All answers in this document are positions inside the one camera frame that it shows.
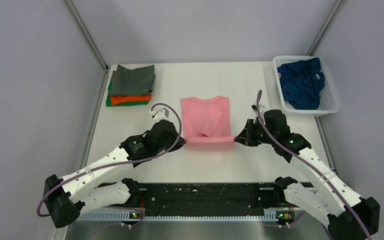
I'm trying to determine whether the pink t shirt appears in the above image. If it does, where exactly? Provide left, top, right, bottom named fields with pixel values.
left=181, top=96, right=234, bottom=144

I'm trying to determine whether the left aluminium frame post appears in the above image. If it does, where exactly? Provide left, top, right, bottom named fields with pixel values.
left=63, top=0, right=108, bottom=71

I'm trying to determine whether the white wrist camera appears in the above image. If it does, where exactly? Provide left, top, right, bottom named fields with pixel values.
left=251, top=104, right=268, bottom=116
left=150, top=108, right=170, bottom=122

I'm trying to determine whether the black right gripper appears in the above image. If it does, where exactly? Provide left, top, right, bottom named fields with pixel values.
left=235, top=118, right=276, bottom=147

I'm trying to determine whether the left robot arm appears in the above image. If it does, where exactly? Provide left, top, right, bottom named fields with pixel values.
left=37, top=119, right=185, bottom=229

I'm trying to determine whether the orange folded t shirt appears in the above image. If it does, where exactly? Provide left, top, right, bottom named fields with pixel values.
left=109, top=74, right=153, bottom=107

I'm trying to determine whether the white cable duct rail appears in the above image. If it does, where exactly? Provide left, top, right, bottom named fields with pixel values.
left=77, top=209, right=278, bottom=222

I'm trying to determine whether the grey folded t shirt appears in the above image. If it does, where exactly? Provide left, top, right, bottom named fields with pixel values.
left=109, top=65, right=156, bottom=97

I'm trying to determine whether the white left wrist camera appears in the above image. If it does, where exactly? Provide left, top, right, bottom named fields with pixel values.
left=150, top=108, right=170, bottom=122

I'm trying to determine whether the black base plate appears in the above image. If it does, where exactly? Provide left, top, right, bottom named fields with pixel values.
left=112, top=183, right=297, bottom=220

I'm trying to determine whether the aluminium frame post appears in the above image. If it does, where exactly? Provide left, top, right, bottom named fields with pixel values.
left=306, top=0, right=347, bottom=56
left=63, top=0, right=108, bottom=71

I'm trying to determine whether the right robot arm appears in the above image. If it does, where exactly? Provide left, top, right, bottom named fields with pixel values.
left=234, top=105, right=381, bottom=240

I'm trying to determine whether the white plastic basket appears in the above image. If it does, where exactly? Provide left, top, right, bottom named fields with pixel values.
left=273, top=55, right=340, bottom=117

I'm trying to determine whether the right aluminium frame post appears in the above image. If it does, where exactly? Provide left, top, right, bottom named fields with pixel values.
left=306, top=0, right=347, bottom=56

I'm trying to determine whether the green folded t shirt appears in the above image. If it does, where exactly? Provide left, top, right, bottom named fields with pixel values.
left=105, top=79, right=152, bottom=107

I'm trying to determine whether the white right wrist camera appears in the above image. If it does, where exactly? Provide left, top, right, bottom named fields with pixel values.
left=251, top=104, right=268, bottom=116

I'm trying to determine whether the blue t shirt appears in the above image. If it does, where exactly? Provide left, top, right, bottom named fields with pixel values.
left=277, top=57, right=325, bottom=110

